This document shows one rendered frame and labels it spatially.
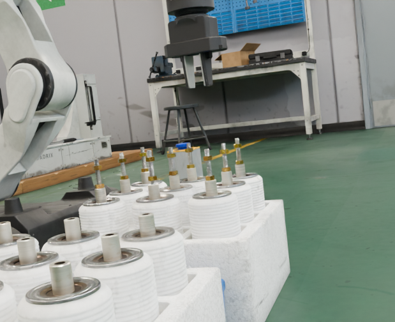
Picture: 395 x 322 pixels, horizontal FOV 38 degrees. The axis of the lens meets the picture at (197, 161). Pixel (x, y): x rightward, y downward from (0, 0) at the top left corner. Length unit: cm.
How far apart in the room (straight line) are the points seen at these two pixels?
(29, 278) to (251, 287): 45
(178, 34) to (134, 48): 577
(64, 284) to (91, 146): 416
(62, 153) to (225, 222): 338
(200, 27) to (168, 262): 46
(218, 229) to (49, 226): 58
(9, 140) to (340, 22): 490
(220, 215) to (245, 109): 532
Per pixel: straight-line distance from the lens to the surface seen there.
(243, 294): 106
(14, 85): 159
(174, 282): 80
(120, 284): 68
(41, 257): 79
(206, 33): 106
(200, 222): 108
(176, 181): 124
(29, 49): 162
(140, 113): 682
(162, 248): 78
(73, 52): 725
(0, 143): 169
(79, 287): 62
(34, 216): 151
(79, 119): 493
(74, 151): 453
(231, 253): 104
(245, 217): 119
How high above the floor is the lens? 42
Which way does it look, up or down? 5 degrees down
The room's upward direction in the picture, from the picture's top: 7 degrees counter-clockwise
